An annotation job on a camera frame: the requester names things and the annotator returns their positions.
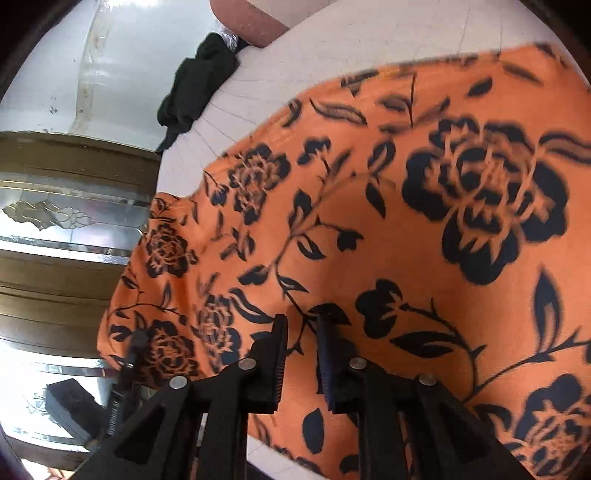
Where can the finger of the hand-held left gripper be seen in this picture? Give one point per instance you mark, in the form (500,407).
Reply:
(133,355)

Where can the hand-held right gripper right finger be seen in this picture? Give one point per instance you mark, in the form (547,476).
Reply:
(325,369)

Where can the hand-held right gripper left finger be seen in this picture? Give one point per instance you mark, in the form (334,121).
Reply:
(279,364)

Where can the orange black floral garment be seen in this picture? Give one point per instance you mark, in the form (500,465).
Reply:
(392,230)

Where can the black cloth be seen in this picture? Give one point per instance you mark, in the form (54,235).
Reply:
(198,78)

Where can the maroon bolster pillow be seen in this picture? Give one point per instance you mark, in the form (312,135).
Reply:
(251,21)

